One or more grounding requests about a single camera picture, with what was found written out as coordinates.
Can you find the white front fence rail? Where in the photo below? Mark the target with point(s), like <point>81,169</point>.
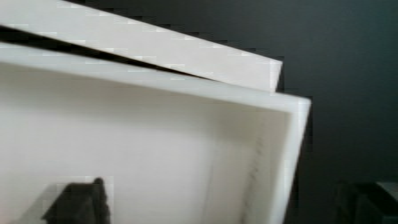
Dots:
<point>131,38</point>

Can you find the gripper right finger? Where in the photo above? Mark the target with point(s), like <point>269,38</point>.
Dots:
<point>367,203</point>

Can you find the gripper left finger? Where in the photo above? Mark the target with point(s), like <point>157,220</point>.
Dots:
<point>81,207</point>

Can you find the white drawer cabinet frame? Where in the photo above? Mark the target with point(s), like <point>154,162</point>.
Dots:
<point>187,141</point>

